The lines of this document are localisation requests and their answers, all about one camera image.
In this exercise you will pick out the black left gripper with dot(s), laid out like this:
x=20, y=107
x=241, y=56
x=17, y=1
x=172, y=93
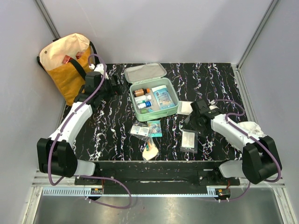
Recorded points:
x=116, y=90

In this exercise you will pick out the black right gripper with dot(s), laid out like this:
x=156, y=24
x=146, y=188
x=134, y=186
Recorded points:
x=202, y=131

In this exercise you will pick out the white gauze pad packet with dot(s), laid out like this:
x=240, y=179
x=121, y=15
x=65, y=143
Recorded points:
x=184, y=107

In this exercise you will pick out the brown bottle orange cap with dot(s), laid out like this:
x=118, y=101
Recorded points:
x=141, y=92

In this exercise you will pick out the white pill bottle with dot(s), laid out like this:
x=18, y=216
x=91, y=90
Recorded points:
x=143, y=99

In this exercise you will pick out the small green box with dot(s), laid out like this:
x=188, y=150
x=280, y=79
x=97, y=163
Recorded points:
x=144, y=111

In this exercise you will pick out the mint green medicine case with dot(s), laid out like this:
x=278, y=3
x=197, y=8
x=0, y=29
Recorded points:
x=149, y=76

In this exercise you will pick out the blue mask packet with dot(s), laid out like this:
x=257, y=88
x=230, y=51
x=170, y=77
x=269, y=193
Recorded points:
x=163, y=97

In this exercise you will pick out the teal plaster packet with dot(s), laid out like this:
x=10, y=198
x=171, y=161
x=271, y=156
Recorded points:
x=155, y=128

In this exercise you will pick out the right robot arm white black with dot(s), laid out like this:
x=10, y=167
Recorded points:
x=260, y=160

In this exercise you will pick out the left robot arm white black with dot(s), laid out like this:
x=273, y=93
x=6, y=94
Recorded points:
x=55, y=153

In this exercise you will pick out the clear bag white pads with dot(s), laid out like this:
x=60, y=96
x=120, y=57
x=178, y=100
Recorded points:
x=189, y=142

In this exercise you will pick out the clear bag white leaflets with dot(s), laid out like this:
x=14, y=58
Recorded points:
x=140, y=130

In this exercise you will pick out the white crumpled cloth bag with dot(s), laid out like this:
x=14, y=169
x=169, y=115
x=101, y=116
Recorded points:
x=252, y=128

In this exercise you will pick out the orange tote bag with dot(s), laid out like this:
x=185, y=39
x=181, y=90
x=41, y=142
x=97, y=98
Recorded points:
x=67, y=60

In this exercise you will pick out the clear bag yellow items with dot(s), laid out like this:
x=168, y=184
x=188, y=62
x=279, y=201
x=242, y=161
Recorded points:
x=150, y=150

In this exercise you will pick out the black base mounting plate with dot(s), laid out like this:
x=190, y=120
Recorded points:
x=165, y=177

